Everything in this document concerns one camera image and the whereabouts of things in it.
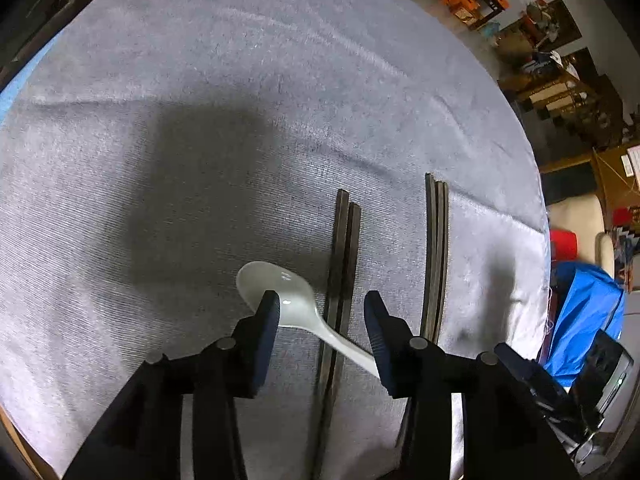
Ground wooden shelf unit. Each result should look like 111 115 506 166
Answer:
497 0 626 151

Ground wooden cabinet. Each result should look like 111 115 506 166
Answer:
537 144 640 211

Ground grey tablecloth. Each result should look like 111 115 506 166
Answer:
0 0 553 480

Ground blue table cover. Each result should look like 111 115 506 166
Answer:
0 42 56 116

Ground white ceramic spoon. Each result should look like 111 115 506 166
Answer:
236 261 381 378

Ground orange boxes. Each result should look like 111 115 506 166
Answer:
437 0 512 18

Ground cream armchair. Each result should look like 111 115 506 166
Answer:
544 195 618 273

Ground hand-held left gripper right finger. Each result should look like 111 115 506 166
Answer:
363 290 581 480

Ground blue cloth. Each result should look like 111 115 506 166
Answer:
542 260 628 387

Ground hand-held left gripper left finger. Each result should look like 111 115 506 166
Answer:
62 290 281 480

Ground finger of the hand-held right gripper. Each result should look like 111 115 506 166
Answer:
494 342 572 411

